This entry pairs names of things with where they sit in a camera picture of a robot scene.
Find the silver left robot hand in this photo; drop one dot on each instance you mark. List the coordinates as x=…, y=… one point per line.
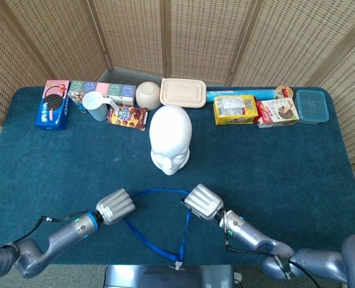
x=115, y=205

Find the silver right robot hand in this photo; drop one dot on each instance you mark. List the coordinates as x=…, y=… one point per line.
x=202, y=201

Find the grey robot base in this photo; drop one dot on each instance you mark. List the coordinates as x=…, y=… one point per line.
x=135, y=277

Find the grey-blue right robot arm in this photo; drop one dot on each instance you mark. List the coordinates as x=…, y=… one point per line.
x=255, y=237

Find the teal table cloth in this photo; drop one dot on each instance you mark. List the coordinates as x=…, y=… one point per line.
x=75, y=162

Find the white foam mannequin head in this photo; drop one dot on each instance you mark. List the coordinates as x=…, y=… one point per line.
x=170, y=135

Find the brown chocolate biscuit box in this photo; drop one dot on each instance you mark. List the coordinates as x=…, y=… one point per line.
x=129, y=118

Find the yellow Lipo biscuit bag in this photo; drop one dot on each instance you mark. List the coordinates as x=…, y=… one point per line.
x=234, y=111

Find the pale blue plastic mug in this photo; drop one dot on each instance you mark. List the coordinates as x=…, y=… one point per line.
x=94, y=108

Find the beige lidded lunch box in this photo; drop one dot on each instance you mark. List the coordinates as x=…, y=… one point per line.
x=181, y=93

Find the blue Oreo cookie box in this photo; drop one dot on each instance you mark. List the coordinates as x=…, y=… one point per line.
x=52, y=114

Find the red white cookie box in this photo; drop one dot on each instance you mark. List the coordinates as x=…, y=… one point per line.
x=277, y=115

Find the beige bowl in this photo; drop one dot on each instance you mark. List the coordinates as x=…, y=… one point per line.
x=147, y=94

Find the pastel multicolour carton pack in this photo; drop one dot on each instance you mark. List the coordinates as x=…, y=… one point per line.
x=114, y=90

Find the cyan plastic roll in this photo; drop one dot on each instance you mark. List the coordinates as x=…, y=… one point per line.
x=264, y=93

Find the small round snack cup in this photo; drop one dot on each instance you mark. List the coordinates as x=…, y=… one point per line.
x=283, y=91

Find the blue transparent food container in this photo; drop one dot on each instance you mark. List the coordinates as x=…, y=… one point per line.
x=311, y=105

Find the wicker folding screen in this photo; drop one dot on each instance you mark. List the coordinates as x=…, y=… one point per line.
x=195, y=36

